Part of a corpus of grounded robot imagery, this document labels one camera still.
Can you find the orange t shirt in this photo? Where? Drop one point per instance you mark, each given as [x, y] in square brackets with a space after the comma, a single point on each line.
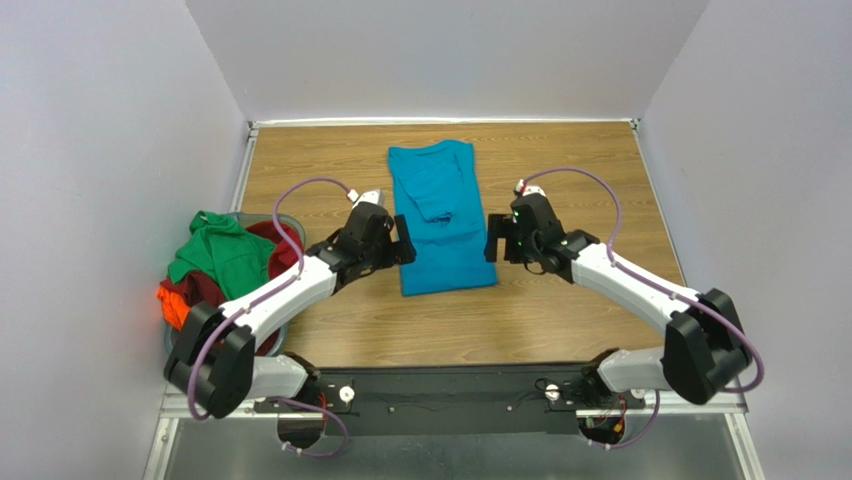
[176, 302]

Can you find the blue t shirt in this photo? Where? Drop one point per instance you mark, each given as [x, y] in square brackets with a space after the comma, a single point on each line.
[436, 189]

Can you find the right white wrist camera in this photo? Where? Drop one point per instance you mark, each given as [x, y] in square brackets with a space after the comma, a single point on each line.
[523, 188]

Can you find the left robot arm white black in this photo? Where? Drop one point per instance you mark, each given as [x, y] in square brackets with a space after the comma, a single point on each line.
[214, 360]

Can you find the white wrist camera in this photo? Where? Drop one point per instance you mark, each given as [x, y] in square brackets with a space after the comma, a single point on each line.
[523, 188]
[373, 197]

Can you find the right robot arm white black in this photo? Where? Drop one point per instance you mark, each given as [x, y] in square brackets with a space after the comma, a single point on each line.
[704, 347]

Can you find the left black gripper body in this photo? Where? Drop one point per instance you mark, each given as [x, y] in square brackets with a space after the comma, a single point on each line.
[402, 239]

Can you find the green t shirt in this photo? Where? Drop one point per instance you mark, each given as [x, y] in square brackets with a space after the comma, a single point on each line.
[218, 246]

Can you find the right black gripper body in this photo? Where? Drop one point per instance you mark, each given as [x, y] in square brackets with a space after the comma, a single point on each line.
[496, 237]

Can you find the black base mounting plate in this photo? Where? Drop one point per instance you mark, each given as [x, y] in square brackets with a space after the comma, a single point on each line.
[552, 398]

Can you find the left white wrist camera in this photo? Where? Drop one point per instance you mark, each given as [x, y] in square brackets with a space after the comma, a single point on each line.
[373, 197]

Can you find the dark red t shirt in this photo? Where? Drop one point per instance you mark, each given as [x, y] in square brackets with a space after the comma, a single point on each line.
[279, 261]

